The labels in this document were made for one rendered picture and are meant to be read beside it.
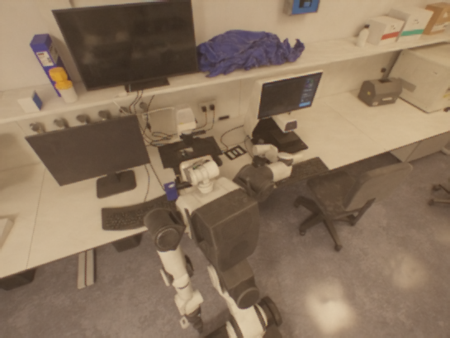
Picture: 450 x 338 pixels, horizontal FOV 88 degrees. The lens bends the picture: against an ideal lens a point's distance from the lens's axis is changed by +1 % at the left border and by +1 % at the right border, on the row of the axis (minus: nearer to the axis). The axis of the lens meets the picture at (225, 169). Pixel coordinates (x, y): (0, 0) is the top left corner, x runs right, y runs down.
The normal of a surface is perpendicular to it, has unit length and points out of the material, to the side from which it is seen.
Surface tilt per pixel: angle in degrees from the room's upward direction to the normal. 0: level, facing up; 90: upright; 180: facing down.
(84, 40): 86
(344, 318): 0
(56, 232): 0
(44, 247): 0
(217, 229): 69
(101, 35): 86
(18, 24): 90
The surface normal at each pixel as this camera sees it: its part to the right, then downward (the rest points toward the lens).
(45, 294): 0.00, -0.69
